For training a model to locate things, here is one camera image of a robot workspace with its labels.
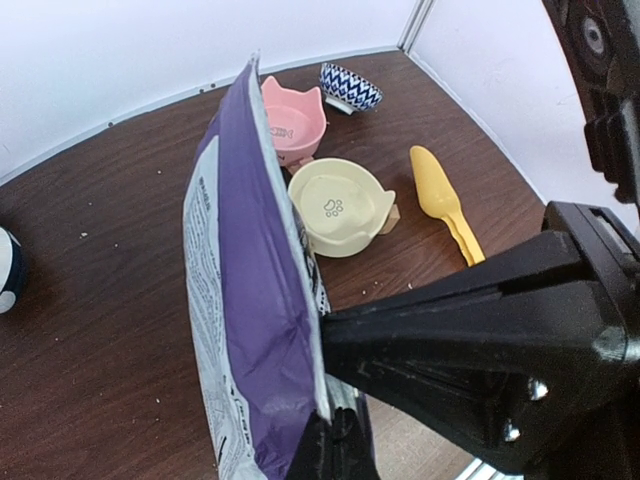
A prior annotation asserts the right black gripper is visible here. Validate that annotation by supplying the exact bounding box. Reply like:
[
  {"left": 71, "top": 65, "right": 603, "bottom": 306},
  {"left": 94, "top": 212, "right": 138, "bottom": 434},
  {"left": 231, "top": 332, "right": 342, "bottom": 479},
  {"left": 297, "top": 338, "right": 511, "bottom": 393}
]
[{"left": 322, "top": 202, "right": 639, "bottom": 475}]

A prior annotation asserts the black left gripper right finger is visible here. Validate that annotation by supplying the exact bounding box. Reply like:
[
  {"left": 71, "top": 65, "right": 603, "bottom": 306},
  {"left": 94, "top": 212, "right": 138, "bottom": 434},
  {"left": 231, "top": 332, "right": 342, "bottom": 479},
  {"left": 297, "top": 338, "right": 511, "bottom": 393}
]
[{"left": 332, "top": 408, "right": 380, "bottom": 480}]

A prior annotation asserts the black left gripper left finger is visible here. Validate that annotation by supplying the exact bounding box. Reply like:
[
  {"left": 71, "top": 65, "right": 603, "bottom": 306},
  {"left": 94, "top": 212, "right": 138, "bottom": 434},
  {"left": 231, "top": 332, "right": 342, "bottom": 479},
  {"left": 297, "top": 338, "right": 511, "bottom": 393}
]
[{"left": 285, "top": 412, "right": 333, "bottom": 480}]

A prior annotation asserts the yellow plastic food scoop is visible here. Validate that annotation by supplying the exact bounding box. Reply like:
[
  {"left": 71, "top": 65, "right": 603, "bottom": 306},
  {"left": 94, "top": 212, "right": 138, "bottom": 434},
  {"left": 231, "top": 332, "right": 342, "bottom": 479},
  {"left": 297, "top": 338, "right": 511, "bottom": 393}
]
[{"left": 409, "top": 145, "right": 486, "bottom": 266}]

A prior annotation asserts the purple pet food bag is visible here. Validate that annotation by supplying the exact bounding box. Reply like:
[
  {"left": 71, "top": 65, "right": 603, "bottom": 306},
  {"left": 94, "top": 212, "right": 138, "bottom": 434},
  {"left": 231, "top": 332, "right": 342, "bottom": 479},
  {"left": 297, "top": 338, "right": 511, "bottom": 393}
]
[{"left": 182, "top": 49, "right": 381, "bottom": 480}]

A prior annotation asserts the cream cat-ear pet bowl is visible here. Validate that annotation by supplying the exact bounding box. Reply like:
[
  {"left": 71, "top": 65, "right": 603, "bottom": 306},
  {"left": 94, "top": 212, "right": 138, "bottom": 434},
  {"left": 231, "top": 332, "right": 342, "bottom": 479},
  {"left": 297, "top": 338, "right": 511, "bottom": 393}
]
[{"left": 288, "top": 158, "right": 396, "bottom": 258}]

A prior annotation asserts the pink cat-ear pet bowl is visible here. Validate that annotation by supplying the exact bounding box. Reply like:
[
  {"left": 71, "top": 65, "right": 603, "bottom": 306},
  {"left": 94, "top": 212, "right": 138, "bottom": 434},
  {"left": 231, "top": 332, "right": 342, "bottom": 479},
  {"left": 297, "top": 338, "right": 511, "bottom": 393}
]
[{"left": 261, "top": 76, "right": 327, "bottom": 167}]

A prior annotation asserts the wooden bowl stand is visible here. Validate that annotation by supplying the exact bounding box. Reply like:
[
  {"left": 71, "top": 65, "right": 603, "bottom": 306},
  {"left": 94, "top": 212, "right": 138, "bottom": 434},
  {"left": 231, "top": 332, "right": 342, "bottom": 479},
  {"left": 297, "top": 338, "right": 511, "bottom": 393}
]
[{"left": 378, "top": 203, "right": 401, "bottom": 235}]

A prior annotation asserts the blue white patterned bowl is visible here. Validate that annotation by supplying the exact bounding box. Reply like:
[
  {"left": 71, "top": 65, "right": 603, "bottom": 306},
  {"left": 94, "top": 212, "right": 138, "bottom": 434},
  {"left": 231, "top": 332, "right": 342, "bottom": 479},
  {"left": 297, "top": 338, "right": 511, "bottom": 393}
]
[{"left": 319, "top": 62, "right": 384, "bottom": 115}]

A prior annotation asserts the dark blue white bowl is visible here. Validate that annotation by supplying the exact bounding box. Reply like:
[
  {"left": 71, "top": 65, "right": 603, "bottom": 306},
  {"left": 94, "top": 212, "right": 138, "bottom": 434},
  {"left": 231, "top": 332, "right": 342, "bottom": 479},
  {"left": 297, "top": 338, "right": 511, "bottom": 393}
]
[{"left": 0, "top": 228, "right": 26, "bottom": 314}]

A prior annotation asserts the right aluminium corner post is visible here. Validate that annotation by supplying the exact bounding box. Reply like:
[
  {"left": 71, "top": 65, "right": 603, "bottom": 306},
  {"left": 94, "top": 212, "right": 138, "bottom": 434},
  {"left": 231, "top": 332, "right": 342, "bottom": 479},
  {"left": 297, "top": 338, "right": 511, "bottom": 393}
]
[{"left": 397, "top": 0, "right": 435, "bottom": 54}]

